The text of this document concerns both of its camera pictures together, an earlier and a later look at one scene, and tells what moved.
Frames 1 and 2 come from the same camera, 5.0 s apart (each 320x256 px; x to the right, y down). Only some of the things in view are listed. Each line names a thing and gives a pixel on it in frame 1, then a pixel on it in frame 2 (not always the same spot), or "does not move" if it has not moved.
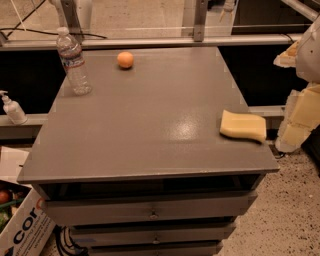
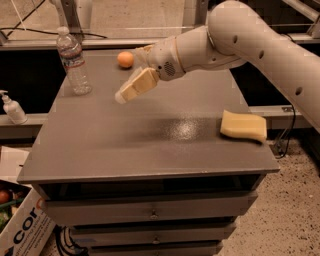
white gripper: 310,55 -> 164,59
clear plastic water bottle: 71,56 does not move
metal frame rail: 26,44 does not move
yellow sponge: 243,125 does not move
